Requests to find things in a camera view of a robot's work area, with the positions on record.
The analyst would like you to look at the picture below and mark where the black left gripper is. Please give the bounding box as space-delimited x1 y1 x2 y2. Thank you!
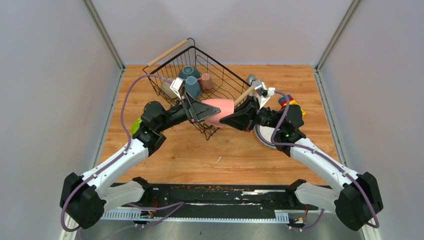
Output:
156 90 220 132

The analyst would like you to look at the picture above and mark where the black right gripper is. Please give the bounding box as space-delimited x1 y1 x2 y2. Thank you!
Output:
219 95 284 133

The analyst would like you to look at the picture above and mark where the white plate green lettered rim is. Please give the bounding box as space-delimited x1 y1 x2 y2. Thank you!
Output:
254 125 278 151

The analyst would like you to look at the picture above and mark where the pink cup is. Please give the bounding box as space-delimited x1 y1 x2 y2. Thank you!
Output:
202 98 235 128

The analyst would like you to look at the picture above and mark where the light blue mug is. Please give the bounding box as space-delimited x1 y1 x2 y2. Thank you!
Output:
184 76 201 99

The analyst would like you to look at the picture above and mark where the lime green plate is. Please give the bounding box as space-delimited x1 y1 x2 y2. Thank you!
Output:
130 117 142 136

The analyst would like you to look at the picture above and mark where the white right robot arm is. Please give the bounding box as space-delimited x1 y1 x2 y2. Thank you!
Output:
219 96 384 231

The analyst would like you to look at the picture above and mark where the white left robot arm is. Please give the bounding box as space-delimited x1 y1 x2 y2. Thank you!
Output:
60 93 222 232

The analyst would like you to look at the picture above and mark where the small mauve cup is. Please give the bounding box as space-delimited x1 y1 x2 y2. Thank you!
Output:
198 73 214 92

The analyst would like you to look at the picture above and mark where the beige ceramic bowl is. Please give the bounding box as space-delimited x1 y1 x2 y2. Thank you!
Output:
161 79 179 99

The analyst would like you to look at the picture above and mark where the colourful toy brick block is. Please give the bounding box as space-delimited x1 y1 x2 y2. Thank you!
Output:
278 94 306 117

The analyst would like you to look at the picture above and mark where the dark blue ceramic bowl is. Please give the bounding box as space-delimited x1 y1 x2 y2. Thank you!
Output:
178 65 201 79

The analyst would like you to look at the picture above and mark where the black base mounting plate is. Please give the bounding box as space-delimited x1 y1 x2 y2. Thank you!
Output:
138 183 308 219

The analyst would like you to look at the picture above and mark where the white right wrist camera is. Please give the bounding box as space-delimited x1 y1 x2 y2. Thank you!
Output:
252 79 276 109

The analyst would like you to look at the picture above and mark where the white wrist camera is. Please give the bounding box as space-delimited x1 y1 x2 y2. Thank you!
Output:
252 79 276 109
169 77 184 100

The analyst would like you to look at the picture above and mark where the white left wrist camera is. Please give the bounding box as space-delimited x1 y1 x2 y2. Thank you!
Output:
169 77 184 100

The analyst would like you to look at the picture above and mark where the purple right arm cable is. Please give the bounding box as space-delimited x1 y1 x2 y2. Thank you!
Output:
270 90 381 232

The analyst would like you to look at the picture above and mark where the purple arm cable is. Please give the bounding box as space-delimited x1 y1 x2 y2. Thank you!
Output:
270 90 381 232
60 74 185 240

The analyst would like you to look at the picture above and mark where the black wire dish rack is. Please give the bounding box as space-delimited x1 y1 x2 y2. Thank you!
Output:
142 37 258 141

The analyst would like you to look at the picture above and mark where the grey cylindrical handle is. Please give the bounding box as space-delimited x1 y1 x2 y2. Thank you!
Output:
247 74 257 96

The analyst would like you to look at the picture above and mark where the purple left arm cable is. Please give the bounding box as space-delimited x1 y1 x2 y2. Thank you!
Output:
60 74 185 240

